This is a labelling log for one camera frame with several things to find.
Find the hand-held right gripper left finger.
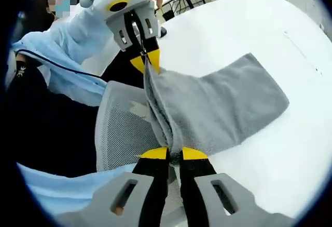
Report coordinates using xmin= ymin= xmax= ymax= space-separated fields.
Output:
xmin=55 ymin=145 xmax=170 ymax=227

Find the person's black shirt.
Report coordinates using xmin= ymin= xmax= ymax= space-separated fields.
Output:
xmin=5 ymin=55 xmax=104 ymax=178

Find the white table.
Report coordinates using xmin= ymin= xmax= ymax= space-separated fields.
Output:
xmin=155 ymin=0 xmax=332 ymax=220

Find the grey towel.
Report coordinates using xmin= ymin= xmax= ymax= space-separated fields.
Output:
xmin=143 ymin=52 xmax=291 ymax=165

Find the grey mesh office chair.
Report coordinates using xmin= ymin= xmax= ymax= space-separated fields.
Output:
xmin=94 ymin=80 xmax=186 ymax=212

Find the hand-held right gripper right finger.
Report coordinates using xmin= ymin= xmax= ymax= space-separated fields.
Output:
xmin=179 ymin=146 xmax=295 ymax=227

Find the person's left hand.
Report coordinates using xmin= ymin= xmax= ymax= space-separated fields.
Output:
xmin=147 ymin=0 xmax=164 ymax=11

